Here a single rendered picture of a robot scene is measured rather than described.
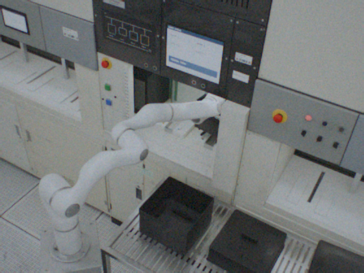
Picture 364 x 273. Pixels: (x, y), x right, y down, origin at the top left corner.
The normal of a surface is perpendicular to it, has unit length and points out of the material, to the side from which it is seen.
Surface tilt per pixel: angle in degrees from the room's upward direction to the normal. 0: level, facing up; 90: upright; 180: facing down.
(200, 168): 0
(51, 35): 90
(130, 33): 90
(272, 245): 0
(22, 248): 0
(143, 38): 90
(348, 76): 90
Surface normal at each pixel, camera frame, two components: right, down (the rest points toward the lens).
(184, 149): 0.04, -0.75
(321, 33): -0.51, 0.55
